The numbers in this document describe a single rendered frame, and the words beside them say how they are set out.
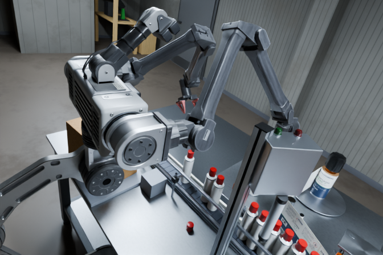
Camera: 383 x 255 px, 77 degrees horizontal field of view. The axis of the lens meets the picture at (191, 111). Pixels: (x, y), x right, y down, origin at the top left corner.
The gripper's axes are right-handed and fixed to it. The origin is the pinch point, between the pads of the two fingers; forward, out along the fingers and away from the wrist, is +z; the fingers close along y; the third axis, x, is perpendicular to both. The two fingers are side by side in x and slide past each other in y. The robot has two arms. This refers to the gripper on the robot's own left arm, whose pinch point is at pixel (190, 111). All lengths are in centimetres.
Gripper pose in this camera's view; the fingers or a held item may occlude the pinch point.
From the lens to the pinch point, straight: 144.4
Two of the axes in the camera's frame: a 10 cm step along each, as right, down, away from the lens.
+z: 2.3, 9.7, -0.7
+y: 7.9, -1.4, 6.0
